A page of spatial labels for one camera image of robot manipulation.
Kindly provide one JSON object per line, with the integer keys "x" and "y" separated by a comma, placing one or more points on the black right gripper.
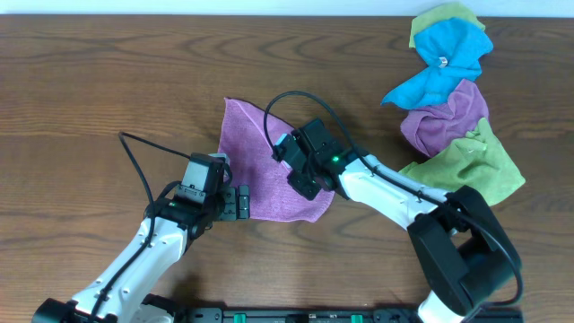
{"x": 303, "y": 183}

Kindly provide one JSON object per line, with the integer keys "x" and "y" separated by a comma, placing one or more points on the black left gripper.
{"x": 229, "y": 203}

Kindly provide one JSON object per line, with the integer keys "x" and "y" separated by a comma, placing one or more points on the purple cloth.
{"x": 243, "y": 140}
{"x": 431, "y": 129}

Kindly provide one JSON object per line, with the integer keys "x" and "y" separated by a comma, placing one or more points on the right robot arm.
{"x": 463, "y": 251}

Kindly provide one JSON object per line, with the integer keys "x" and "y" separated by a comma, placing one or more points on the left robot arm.
{"x": 182, "y": 213}

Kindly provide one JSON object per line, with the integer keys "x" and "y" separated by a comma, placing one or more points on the purple cloth in pile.
{"x": 431, "y": 129}

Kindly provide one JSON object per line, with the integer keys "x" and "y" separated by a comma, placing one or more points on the large green cloth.
{"x": 477, "y": 160}

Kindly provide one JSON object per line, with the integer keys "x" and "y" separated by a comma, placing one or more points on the blue cloth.
{"x": 452, "y": 50}

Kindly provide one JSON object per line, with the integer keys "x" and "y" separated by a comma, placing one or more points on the green cloth at top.
{"x": 441, "y": 13}

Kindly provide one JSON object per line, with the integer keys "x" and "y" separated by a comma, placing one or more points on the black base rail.
{"x": 385, "y": 315}

